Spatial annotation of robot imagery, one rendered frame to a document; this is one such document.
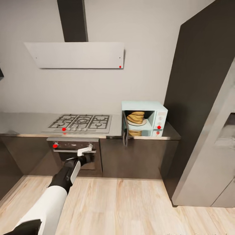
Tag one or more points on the popcorn bag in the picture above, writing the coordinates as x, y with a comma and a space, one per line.
136, 116

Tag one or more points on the range hood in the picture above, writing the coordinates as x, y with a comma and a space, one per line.
76, 51

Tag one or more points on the fridge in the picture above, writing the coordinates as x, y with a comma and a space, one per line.
200, 99

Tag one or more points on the microwave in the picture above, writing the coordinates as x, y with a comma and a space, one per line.
154, 117

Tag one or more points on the burner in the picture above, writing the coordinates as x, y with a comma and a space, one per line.
80, 123

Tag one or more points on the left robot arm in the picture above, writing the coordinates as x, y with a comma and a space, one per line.
44, 216

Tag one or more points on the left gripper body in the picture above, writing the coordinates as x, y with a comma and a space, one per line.
86, 158

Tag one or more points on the oven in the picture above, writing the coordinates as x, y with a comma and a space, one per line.
65, 148

